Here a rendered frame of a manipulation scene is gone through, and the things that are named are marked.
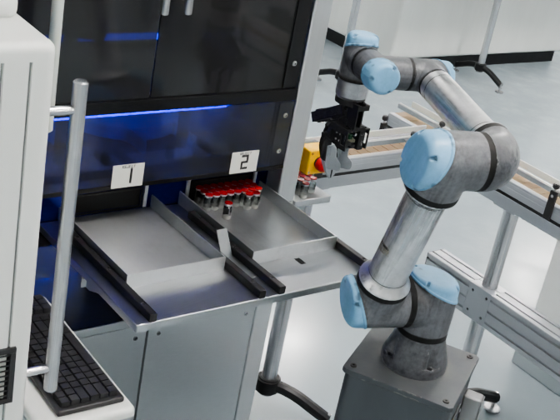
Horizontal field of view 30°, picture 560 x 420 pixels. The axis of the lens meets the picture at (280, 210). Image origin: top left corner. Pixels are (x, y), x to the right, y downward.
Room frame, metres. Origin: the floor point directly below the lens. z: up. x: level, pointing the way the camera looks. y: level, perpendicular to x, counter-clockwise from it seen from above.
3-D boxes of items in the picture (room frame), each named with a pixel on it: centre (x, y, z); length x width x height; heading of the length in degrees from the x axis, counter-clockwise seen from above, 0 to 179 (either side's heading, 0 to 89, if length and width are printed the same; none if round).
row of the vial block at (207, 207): (2.50, 0.13, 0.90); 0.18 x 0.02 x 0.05; 131
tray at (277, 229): (2.42, 0.05, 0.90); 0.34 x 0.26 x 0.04; 41
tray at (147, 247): (2.19, 0.31, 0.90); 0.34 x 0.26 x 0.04; 41
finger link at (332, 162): (2.32, -0.10, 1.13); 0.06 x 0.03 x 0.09; 42
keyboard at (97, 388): (1.79, 0.41, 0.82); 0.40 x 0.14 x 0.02; 39
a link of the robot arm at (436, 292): (2.06, -0.36, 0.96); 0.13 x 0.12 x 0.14; 112
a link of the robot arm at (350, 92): (2.33, -0.11, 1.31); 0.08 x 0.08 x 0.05
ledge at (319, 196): (2.71, -0.04, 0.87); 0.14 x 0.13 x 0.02; 41
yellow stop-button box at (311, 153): (2.67, -0.06, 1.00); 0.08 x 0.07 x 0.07; 41
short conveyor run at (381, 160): (2.97, -0.18, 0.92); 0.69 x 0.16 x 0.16; 131
